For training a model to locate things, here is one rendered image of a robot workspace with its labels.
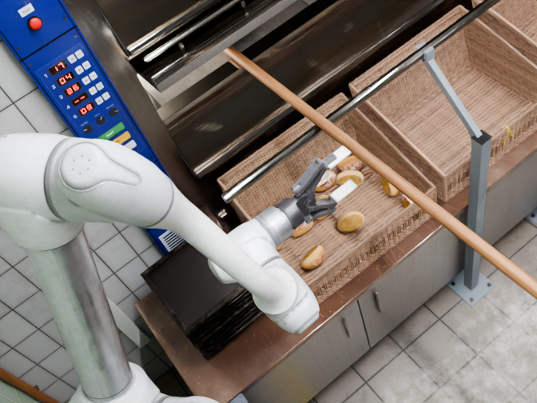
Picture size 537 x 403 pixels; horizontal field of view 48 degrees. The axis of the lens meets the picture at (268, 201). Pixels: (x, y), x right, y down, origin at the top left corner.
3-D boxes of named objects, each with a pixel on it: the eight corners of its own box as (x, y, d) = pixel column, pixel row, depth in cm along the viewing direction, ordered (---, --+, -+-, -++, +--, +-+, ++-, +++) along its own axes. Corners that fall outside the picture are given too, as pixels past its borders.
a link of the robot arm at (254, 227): (254, 226, 150) (287, 264, 145) (204, 264, 147) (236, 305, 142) (248, 209, 140) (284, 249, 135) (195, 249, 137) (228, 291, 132)
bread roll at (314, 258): (322, 242, 201) (333, 254, 201) (316, 243, 207) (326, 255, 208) (302, 263, 198) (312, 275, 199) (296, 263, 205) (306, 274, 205)
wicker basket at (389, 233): (235, 222, 224) (212, 178, 203) (351, 138, 234) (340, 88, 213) (312, 313, 196) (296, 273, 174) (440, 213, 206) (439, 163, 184)
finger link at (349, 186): (336, 201, 151) (337, 203, 152) (357, 185, 152) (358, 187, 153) (329, 194, 153) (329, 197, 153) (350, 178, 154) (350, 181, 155)
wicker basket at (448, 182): (353, 133, 235) (344, 83, 214) (458, 57, 246) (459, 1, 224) (444, 206, 207) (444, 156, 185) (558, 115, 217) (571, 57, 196)
